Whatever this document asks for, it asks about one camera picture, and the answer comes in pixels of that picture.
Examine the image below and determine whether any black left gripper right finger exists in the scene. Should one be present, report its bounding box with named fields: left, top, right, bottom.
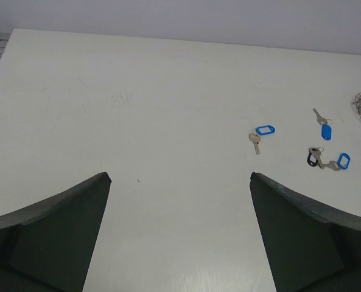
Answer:
left=250, top=173, right=361, bottom=291

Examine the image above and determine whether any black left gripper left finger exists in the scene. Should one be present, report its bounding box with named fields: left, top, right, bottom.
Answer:
left=0, top=172, right=111, bottom=291

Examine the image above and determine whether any silver key black tag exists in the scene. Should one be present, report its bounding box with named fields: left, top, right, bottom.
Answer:
left=307, top=147, right=324, bottom=169

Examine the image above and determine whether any silver key blue tag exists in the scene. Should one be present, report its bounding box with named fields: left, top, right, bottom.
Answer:
left=248, top=125, right=276, bottom=155
left=320, top=153, right=351, bottom=171

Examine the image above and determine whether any silver key dark-blue tag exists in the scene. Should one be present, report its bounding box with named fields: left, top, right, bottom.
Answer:
left=313, top=108, right=332, bottom=141

